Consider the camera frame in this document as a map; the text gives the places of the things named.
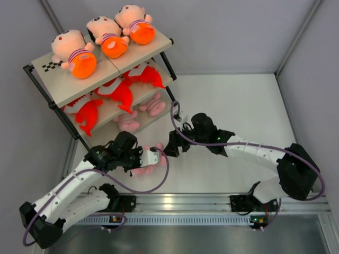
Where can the middle doll orange pants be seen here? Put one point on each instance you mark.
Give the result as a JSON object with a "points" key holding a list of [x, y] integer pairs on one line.
{"points": [[107, 34]]}

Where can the wrist white camera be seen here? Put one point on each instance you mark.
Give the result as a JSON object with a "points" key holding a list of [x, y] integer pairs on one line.
{"points": [[149, 157], [181, 118]]}

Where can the beige three-tier shelf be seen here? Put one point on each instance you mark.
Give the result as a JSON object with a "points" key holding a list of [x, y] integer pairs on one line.
{"points": [[95, 95]]}

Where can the red plush fish white face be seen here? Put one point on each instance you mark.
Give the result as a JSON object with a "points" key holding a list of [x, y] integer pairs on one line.
{"points": [[86, 111]]}

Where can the aluminium mounting rail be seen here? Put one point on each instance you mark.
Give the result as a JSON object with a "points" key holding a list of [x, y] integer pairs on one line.
{"points": [[217, 203]]}

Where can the pink plush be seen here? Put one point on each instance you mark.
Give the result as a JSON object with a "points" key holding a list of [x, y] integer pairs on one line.
{"points": [[127, 122], [153, 106], [149, 169]]}

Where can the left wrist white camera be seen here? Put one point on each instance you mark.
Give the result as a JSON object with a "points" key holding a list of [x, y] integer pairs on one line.
{"points": [[149, 157]]}

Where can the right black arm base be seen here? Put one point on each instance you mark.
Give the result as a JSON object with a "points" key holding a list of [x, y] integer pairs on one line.
{"points": [[245, 204]]}

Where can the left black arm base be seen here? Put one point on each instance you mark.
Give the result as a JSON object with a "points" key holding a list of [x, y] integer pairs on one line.
{"points": [[126, 204]]}

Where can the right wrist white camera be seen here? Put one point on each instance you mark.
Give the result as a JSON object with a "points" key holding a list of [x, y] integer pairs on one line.
{"points": [[181, 118]]}

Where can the left doll orange pants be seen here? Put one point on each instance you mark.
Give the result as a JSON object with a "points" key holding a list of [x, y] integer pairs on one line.
{"points": [[74, 54]]}

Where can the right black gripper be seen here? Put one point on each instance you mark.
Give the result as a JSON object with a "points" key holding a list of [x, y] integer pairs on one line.
{"points": [[176, 141]]}

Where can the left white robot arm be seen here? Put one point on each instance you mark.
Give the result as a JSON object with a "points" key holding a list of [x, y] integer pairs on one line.
{"points": [[50, 216]]}

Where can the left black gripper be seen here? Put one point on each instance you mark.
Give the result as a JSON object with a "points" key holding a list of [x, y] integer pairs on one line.
{"points": [[137, 151]]}

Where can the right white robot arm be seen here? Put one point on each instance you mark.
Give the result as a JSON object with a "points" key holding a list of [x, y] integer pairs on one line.
{"points": [[294, 171]]}

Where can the doll orange pants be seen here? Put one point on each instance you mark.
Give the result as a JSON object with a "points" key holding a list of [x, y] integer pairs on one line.
{"points": [[136, 23], [74, 54], [107, 34]]}

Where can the white slotted cable duct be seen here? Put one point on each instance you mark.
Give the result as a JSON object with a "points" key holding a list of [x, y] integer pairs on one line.
{"points": [[236, 220]]}

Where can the right doll orange pants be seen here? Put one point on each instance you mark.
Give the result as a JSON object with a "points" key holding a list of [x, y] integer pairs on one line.
{"points": [[136, 23]]}

